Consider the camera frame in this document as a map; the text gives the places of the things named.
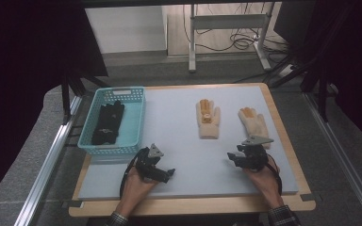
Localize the light grey foam mat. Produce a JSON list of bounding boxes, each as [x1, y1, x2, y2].
[[77, 86, 300, 201]]

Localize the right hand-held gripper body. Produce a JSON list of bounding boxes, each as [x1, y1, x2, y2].
[[237, 135, 275, 173]]

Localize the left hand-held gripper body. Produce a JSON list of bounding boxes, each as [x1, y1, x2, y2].
[[134, 143, 165, 183]]

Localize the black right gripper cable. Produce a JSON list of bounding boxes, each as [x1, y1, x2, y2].
[[265, 153, 284, 196]]

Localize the aluminium rail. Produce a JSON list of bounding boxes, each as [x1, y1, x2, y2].
[[303, 91, 362, 226], [13, 95, 83, 226]]

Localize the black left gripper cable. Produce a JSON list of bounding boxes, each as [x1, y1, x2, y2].
[[119, 150, 148, 200]]

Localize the beige fluffy glove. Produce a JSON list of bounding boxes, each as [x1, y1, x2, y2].
[[238, 106, 272, 150]]

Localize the black tripod stand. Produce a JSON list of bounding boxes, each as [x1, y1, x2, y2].
[[60, 70, 110, 125], [268, 0, 359, 123]]

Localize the person's left hand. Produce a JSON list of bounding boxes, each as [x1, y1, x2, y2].
[[116, 168, 160, 219]]

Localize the white metal desk frame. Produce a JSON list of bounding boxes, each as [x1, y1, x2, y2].
[[188, 3, 272, 73]]

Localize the beige glove with orange patch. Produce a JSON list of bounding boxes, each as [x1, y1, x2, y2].
[[195, 98, 222, 140]]

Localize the dark curtain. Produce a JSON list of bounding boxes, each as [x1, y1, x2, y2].
[[323, 0, 362, 153], [0, 0, 109, 208]]

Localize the person's right hand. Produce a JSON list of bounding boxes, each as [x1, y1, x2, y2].
[[242, 155, 285, 210]]

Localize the white power strip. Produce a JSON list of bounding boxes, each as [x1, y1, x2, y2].
[[277, 63, 294, 79]]

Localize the black floor cables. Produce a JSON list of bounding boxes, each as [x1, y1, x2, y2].
[[182, 3, 291, 55]]

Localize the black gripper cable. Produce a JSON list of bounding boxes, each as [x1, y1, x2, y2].
[[119, 150, 148, 200], [265, 153, 284, 196]]

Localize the teal plastic basket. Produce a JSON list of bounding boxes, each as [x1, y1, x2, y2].
[[76, 86, 147, 157]]

